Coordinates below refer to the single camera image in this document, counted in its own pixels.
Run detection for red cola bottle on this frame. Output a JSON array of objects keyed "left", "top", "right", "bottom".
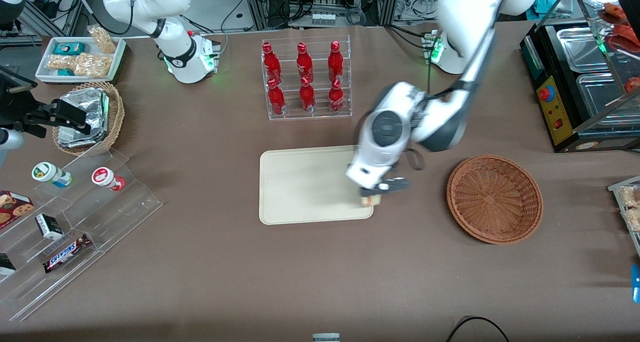
[
  {"left": 262, "top": 42, "right": 282, "bottom": 83},
  {"left": 267, "top": 78, "right": 286, "bottom": 116},
  {"left": 299, "top": 76, "right": 317, "bottom": 114},
  {"left": 327, "top": 40, "right": 345, "bottom": 82},
  {"left": 328, "top": 78, "right": 345, "bottom": 114},
  {"left": 296, "top": 42, "right": 314, "bottom": 80}
]

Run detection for steel food pan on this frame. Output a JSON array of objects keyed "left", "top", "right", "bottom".
[
  {"left": 556, "top": 27, "right": 617, "bottom": 74},
  {"left": 577, "top": 73, "right": 640, "bottom": 124}
]

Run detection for white rectangular snack tray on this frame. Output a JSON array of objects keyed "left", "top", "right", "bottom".
[{"left": 35, "top": 36, "right": 127, "bottom": 83}]

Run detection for Snickers chocolate bar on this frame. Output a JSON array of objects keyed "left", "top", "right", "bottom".
[{"left": 42, "top": 233, "right": 92, "bottom": 274}]

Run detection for red lidded yogurt cup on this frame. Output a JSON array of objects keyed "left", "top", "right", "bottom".
[{"left": 91, "top": 167, "right": 126, "bottom": 192}]

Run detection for clear acrylic tiered shelf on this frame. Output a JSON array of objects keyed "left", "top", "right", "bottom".
[{"left": 0, "top": 147, "right": 164, "bottom": 323}]

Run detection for green lidded yogurt cup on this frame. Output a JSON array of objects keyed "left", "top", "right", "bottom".
[{"left": 31, "top": 162, "right": 73, "bottom": 189}]

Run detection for small black carton box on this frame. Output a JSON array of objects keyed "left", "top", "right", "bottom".
[{"left": 35, "top": 213, "right": 64, "bottom": 241}]

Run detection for small light wicker basket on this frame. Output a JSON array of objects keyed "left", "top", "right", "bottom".
[{"left": 52, "top": 81, "right": 125, "bottom": 157}]

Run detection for teal snack box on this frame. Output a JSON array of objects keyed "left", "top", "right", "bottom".
[{"left": 54, "top": 42, "right": 87, "bottom": 56}]

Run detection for cream rectangular plastic tray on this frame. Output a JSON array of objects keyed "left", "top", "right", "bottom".
[{"left": 259, "top": 145, "right": 374, "bottom": 226}]

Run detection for clear tray with snacks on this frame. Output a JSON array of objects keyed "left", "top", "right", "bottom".
[{"left": 607, "top": 176, "right": 640, "bottom": 258}]

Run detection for chocolate chip cookie box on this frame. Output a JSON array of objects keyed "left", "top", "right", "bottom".
[{"left": 0, "top": 190, "right": 35, "bottom": 230}]

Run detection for black floor cable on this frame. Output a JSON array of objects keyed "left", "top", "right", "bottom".
[{"left": 446, "top": 316, "right": 511, "bottom": 342}]

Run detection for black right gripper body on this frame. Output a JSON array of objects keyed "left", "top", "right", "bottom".
[{"left": 0, "top": 67, "right": 39, "bottom": 129}]

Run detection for large brown wicker basket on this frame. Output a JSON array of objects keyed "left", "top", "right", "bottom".
[{"left": 446, "top": 155, "right": 544, "bottom": 245}]

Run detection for puffed rice snack pack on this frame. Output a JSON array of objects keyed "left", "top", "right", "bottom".
[
  {"left": 47, "top": 54, "right": 76, "bottom": 72},
  {"left": 74, "top": 52, "right": 112, "bottom": 78}
]

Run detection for silver foil packets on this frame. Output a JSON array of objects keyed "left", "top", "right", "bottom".
[{"left": 57, "top": 88, "right": 110, "bottom": 149}]

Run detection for black food warmer cabinet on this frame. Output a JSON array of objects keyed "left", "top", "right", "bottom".
[{"left": 520, "top": 0, "right": 640, "bottom": 154}]

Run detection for clear acrylic bottle rack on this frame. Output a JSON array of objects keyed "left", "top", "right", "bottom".
[{"left": 261, "top": 34, "right": 353, "bottom": 121}]

